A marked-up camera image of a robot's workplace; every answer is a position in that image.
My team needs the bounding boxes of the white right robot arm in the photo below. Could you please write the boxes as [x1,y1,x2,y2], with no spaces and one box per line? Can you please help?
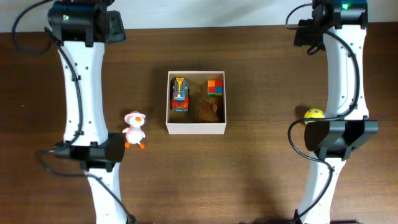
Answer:
[286,0,379,223]

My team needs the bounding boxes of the brown plush toy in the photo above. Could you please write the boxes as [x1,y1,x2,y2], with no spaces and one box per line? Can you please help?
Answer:
[194,96,223,123]

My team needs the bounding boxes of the white pink toy duck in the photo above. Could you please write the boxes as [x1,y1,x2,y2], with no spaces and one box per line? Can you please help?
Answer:
[122,111,146,149]

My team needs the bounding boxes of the multicolour puzzle cube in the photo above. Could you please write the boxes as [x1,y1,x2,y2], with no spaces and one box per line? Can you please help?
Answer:
[207,80,223,96]

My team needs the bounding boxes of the yellow ball with dots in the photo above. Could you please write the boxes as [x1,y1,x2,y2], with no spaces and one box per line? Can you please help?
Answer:
[304,108,325,124]

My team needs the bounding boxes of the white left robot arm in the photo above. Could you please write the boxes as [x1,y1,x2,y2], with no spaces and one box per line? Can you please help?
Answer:
[48,1,129,223]

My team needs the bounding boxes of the white cardboard box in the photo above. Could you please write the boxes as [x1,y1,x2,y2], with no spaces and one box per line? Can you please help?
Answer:
[165,71,227,134]

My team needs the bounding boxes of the red grey toy truck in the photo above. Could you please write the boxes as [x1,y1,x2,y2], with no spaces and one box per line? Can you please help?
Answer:
[170,77,190,112]

